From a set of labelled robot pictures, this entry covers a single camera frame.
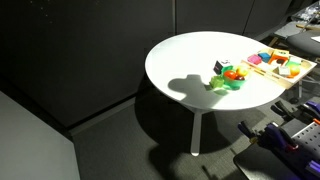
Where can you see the green foam cube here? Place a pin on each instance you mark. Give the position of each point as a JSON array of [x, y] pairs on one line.
[[295, 60]]

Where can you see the dark red toy fruit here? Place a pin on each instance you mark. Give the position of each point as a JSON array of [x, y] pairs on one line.
[[239, 78]]

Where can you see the red toy tomato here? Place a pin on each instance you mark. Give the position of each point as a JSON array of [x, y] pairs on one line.
[[229, 74]]

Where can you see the green plastic bowl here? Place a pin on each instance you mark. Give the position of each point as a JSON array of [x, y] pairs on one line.
[[233, 84]]

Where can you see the white table leg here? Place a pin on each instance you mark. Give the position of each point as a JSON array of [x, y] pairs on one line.
[[196, 133]]

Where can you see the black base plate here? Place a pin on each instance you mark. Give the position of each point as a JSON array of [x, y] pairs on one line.
[[260, 165]]

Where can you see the grey office chair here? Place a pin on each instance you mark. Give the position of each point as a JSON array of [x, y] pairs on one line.
[[301, 42]]

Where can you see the perforated metal breadboard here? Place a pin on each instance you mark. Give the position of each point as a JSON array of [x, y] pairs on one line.
[[308, 137]]

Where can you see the purple black spring clamp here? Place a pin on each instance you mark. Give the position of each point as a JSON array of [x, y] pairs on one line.
[[283, 110], [250, 130], [281, 135], [311, 107]]

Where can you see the orange numbered plush cube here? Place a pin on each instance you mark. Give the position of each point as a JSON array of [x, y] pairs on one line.
[[278, 57]]

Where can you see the orange toy fruit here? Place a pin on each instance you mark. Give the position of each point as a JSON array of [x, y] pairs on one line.
[[295, 71]]

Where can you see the yellow toy bell pepper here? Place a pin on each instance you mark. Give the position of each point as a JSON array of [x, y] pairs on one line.
[[242, 70]]

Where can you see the blue foam cube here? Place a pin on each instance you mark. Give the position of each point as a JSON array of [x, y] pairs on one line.
[[265, 56]]

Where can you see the black white checkered plush cube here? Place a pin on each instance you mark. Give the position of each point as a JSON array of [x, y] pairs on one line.
[[220, 66]]

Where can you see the wooden box tray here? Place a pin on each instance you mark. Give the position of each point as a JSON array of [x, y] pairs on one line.
[[266, 72]]

